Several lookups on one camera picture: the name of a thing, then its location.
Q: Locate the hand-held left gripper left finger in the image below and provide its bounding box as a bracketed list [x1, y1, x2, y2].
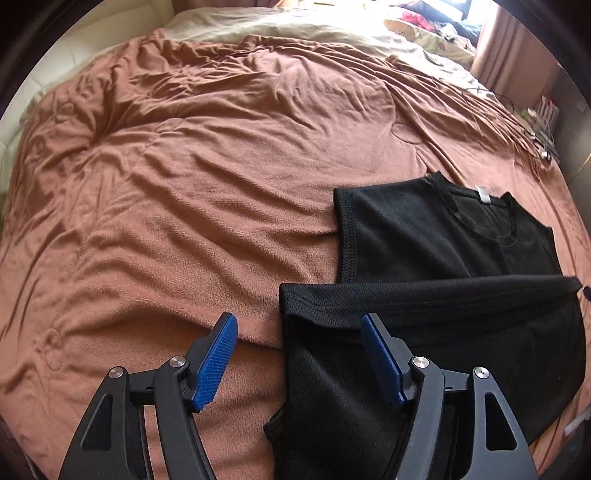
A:
[60, 312, 239, 480]

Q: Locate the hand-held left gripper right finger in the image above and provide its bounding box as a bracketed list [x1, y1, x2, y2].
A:
[361, 313, 539, 480]

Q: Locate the black mesh sleeveless shirt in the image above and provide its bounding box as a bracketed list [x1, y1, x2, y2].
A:
[263, 172, 587, 480]

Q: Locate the pile of mixed clothes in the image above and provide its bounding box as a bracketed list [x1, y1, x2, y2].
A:
[399, 0, 483, 44]

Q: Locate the brown fleece blanket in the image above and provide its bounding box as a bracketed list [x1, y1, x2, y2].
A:
[0, 32, 583, 480]

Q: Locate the white shelf with boxes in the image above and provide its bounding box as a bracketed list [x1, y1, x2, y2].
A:
[517, 85, 561, 136]

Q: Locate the pink curtain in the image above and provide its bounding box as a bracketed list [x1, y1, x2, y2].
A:
[471, 9, 561, 100]

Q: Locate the black cable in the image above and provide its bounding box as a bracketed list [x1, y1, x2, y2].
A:
[462, 82, 555, 162]

